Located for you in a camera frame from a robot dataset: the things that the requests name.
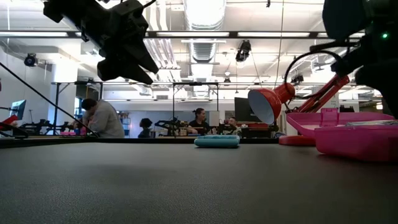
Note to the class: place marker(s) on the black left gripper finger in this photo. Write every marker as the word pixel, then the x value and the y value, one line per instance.
pixel 118 73
pixel 144 59

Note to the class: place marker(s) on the pink plastic pencil case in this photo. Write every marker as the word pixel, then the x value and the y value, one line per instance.
pixel 351 140

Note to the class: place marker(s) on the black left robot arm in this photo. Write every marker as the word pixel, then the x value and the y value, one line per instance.
pixel 60 9

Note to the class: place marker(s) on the black background robot arm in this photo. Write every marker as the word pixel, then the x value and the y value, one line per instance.
pixel 43 127
pixel 169 126

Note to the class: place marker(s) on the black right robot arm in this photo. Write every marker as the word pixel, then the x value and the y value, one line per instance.
pixel 373 62

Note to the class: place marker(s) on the person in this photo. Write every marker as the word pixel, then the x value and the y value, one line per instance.
pixel 199 121
pixel 145 127
pixel 233 124
pixel 104 119

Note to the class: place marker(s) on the ceiling light strip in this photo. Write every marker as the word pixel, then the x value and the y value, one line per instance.
pixel 192 34
pixel 273 34

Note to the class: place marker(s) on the black diagonal brace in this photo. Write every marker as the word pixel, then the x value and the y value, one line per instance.
pixel 46 99

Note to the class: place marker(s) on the black ceiling spotlight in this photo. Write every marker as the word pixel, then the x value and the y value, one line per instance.
pixel 297 78
pixel 30 60
pixel 243 51

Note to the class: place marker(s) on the small background monitor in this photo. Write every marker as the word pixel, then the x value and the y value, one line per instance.
pixel 18 109

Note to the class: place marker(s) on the teal calculator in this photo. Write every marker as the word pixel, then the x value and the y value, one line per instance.
pixel 217 142

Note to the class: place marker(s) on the black background monitor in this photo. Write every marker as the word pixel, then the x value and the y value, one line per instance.
pixel 244 109

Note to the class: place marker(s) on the red desk lamp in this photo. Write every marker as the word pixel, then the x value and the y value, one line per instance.
pixel 267 102

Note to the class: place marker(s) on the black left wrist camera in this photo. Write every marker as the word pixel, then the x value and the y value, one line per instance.
pixel 132 15

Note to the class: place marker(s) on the white ceiling duct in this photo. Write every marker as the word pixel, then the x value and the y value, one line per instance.
pixel 203 18

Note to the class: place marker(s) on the black table frame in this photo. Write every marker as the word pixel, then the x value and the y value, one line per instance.
pixel 155 140

